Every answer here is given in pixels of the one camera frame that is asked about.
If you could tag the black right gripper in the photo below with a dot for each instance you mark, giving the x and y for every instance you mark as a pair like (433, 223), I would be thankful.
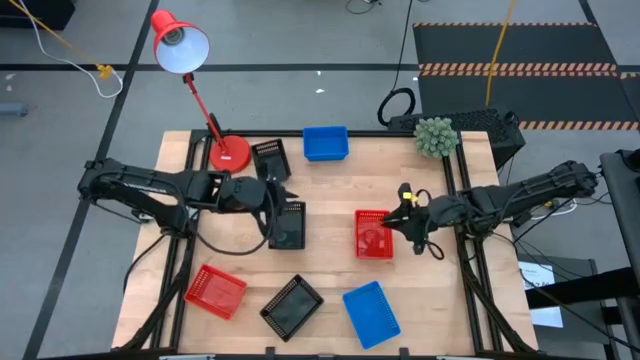
(430, 215)

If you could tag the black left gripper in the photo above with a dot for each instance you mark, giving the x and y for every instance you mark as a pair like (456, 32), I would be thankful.
(275, 192)

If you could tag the red plastic mesh basket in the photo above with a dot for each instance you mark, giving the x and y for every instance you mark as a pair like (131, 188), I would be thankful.
(374, 256)
(216, 291)
(370, 240)

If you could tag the black plastic mesh basket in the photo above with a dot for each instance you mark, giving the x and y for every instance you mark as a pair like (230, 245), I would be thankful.
(295, 235)
(291, 307)
(267, 155)

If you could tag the blue plastic mesh basket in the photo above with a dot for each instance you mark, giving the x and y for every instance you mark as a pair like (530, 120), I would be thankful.
(325, 155)
(371, 315)
(325, 137)

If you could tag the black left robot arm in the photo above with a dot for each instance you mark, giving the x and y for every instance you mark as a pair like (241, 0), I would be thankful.
(150, 185)

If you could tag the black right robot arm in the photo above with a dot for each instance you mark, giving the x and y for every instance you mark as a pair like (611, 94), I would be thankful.
(525, 192)

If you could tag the red desk lamp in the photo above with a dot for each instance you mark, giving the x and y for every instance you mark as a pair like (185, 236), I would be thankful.
(230, 155)

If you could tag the green spiky artificial plant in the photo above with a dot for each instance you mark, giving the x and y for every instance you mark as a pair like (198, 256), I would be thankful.
(436, 137)

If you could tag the black table clamp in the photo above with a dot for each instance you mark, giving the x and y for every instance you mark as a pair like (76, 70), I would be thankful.
(404, 352)
(270, 352)

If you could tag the white paper sheet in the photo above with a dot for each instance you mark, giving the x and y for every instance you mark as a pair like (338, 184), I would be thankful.
(540, 275)

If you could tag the black hazard-striped floor mat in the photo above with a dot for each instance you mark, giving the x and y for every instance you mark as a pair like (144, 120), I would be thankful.
(510, 45)

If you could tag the black equipment stand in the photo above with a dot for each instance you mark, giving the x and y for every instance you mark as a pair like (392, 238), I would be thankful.
(625, 210)

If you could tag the grey cylinder on floor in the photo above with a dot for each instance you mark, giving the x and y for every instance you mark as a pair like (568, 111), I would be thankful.
(12, 110)

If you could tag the black box on floor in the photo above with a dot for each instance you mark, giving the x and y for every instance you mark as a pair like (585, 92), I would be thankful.
(35, 12)

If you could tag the black aluminium table frame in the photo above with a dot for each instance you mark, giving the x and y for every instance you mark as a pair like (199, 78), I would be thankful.
(380, 133)

